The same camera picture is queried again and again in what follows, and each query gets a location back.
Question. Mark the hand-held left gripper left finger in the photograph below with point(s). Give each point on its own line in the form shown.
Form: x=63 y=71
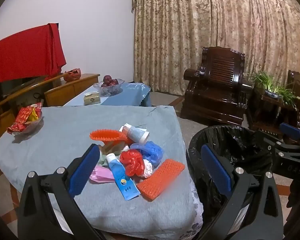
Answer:
x=83 y=170

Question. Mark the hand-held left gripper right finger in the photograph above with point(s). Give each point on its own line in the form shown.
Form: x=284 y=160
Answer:
x=216 y=170

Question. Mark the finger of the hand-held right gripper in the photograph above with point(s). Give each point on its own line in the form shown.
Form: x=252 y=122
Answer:
x=267 y=138
x=290 y=130

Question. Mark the pink plastic bag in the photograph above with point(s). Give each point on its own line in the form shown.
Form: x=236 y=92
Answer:
x=100 y=176

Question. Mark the black lined trash bin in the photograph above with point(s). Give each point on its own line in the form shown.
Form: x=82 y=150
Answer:
x=240 y=142

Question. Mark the green rubber glove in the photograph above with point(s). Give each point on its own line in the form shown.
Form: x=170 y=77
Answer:
x=107 y=150

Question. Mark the blue and white tube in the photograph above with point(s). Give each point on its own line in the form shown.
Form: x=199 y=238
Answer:
x=120 y=177

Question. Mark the orange plastic brush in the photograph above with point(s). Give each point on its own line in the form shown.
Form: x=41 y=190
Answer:
x=105 y=135

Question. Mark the red plastic bag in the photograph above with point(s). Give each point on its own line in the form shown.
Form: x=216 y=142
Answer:
x=131 y=161

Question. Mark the orange bumpy scrubber pad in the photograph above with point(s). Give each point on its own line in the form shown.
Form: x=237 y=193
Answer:
x=160 y=180

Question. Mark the white and blue packet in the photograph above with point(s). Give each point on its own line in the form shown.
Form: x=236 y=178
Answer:
x=135 y=133

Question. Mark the white paper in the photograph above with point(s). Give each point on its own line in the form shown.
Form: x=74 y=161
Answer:
x=147 y=170

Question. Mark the blue plastic bag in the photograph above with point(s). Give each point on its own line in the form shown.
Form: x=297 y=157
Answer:
x=152 y=152

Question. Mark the dark wooden side table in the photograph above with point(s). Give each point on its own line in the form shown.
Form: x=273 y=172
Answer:
x=265 y=112

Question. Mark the floral bedsheet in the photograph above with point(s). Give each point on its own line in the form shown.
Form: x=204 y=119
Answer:
x=193 y=205

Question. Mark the green potted plant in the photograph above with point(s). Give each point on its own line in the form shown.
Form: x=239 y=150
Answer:
x=267 y=82

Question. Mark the glass snack bowl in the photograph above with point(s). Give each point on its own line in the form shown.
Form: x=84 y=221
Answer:
x=33 y=127

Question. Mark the tissue box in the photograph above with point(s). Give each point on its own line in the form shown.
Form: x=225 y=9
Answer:
x=92 y=99

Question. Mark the yellow snack packet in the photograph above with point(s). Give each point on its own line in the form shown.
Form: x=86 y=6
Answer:
x=33 y=116

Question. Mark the red snack packet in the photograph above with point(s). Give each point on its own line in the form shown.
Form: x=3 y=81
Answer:
x=16 y=127
x=25 y=113

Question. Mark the wooden television cabinet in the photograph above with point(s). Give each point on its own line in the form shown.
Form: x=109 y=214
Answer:
x=70 y=87

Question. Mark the glass fruit bowl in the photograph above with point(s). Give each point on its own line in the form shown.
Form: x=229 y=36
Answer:
x=111 y=90

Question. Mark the blue tablecloth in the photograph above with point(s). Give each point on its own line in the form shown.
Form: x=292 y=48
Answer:
x=130 y=93

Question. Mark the red apple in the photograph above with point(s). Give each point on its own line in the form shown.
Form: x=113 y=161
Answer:
x=107 y=78
x=113 y=82

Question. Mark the red woven basket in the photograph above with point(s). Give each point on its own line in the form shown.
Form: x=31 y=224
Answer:
x=72 y=74

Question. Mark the black television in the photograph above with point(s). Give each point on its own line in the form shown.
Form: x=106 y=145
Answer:
x=15 y=86

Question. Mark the patterned beige curtain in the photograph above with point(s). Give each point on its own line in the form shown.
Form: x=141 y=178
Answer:
x=215 y=30

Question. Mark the red cloth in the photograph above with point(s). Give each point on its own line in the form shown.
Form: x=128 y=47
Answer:
x=22 y=52

